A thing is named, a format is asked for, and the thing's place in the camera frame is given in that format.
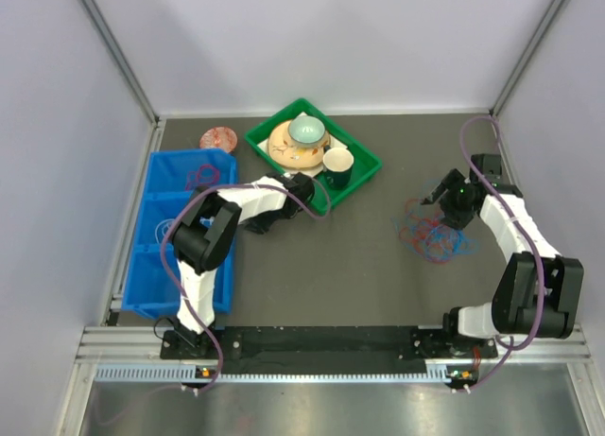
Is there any blue plastic bin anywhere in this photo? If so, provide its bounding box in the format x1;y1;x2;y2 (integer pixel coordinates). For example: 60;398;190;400
122;148;238;320

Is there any dark green mug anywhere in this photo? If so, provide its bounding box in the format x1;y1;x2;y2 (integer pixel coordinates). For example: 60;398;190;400
322;146;354;189

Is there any red patterned small plate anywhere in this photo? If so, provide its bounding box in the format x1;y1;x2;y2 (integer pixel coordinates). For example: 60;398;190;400
199;126;238;153

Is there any grey slotted cable duct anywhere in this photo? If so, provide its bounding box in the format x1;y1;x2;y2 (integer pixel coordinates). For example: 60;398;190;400
95;364;451;384

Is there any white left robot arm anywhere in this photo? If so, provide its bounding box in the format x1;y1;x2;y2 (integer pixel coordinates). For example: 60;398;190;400
160;173;315;358

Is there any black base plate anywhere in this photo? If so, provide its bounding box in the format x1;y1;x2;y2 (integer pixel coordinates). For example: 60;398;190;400
160;325;482;375

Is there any red cable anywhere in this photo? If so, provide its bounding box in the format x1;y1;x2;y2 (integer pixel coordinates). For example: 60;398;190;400
183;163;221;192
396;197;467;262

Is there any light teal bowl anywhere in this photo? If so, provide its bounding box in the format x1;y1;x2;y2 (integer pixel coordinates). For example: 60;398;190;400
287;114;326;148

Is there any blue cable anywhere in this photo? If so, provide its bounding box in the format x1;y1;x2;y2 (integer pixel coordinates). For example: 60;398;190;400
391;178;479;265

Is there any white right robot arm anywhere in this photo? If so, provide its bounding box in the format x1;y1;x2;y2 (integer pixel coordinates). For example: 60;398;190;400
422;153;584;357

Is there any beige patterned bowl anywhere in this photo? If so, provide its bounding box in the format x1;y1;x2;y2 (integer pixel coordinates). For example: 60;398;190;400
267;120;330;169

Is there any white cable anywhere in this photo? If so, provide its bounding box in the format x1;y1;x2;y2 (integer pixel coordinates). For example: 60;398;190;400
153;218;179;241

